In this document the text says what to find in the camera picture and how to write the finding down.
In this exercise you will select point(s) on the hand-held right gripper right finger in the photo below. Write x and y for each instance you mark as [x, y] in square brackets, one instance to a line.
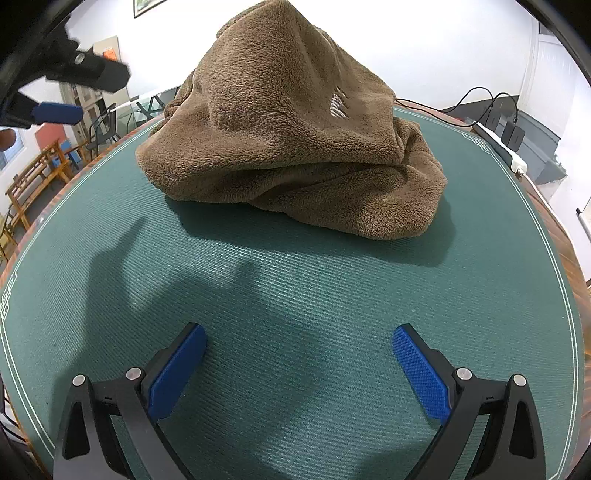
[422, 374]

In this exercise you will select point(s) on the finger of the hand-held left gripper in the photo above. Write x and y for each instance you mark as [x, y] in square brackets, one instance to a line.
[92, 71]
[57, 113]

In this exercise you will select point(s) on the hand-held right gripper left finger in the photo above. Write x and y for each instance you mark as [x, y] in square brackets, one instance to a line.
[178, 369]

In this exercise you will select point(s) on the brown fleece sweater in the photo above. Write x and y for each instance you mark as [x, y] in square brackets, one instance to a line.
[277, 115]

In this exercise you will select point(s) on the red panel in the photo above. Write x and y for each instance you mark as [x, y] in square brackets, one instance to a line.
[48, 136]

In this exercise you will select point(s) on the beige cabinet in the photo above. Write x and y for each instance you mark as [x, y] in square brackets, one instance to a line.
[115, 48]

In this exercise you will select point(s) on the blue chair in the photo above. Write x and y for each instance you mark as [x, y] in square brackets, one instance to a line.
[67, 152]

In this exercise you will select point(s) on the black metal chair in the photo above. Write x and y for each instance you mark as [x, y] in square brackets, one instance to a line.
[102, 134]

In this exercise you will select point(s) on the glass table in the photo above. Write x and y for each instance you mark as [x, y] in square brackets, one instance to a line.
[147, 104]

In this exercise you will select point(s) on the green table mat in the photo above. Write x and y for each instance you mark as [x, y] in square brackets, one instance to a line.
[295, 300]

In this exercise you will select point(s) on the framed wall picture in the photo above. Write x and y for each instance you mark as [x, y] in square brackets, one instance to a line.
[150, 5]

